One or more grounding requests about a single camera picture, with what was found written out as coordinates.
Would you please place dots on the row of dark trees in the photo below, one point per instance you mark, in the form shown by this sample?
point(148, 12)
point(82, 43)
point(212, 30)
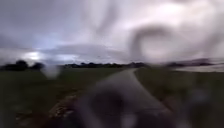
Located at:
point(90, 65)

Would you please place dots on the grey asphalt path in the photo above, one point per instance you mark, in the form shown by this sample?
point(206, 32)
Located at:
point(124, 87)

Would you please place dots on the pale gravel path edge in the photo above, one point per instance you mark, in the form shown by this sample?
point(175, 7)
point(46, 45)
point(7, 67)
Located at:
point(61, 108)

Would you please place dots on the green grass field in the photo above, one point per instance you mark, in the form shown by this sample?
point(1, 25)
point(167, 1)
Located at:
point(186, 90)
point(31, 90)

